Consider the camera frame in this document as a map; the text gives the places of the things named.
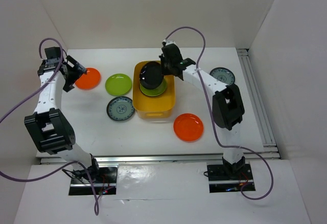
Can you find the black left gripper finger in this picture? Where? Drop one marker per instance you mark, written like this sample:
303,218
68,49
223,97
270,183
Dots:
75,66
70,78

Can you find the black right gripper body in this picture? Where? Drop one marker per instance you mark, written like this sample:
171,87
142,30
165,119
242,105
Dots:
166,65

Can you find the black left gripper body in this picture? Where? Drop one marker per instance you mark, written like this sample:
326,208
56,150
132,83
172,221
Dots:
65,64

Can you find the black plate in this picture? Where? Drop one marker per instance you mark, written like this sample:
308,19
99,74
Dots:
150,75

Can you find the green plate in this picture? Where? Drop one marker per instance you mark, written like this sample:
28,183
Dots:
156,91
118,84

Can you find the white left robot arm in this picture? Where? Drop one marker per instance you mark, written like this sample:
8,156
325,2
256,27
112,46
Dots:
49,129

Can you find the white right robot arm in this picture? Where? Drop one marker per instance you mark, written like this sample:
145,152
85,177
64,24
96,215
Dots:
225,102

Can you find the yellow plastic bin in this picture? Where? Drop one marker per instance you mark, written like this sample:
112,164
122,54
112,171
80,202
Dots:
153,107

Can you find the orange plate back left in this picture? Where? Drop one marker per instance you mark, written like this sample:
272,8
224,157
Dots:
89,80

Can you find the orange plate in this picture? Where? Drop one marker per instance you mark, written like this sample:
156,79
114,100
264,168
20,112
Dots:
89,80
188,127

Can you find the blue floral plate right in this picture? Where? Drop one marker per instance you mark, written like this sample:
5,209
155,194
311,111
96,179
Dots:
223,75

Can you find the blue floral plate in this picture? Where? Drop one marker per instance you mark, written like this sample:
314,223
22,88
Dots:
120,109
223,75

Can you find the blue floral plate left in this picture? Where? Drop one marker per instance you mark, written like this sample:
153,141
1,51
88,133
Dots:
120,109

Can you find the orange plate front right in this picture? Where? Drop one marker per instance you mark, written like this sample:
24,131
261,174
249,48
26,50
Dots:
188,127

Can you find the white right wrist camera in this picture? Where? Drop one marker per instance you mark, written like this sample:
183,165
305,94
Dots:
166,42

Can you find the aluminium rail front edge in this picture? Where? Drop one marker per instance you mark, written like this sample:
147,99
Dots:
159,158

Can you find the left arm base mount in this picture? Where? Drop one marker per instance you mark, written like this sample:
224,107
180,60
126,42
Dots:
104,181

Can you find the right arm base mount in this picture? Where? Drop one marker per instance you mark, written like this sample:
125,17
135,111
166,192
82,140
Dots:
220,180

